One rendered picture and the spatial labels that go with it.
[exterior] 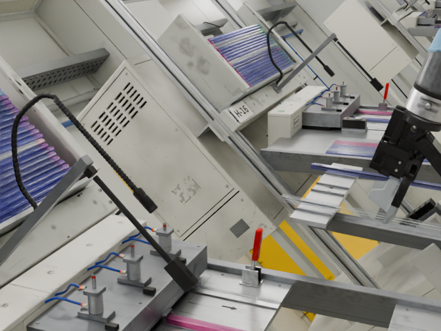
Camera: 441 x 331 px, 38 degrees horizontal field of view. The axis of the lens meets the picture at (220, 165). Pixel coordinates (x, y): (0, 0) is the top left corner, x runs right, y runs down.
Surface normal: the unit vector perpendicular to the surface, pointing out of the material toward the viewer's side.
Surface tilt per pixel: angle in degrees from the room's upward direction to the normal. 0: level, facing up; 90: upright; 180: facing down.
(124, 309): 46
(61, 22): 90
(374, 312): 90
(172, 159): 90
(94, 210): 90
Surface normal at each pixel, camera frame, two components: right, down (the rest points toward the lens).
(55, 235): 0.64, -0.60
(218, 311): -0.01, -0.95
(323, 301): -0.39, 0.29
